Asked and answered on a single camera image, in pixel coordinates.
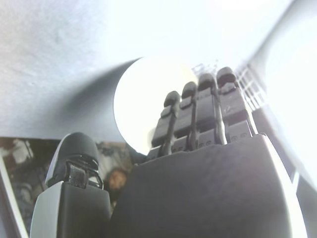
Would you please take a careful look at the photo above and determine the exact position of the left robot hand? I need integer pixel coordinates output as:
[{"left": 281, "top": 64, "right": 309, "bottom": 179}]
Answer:
[{"left": 29, "top": 65, "right": 308, "bottom": 238}]

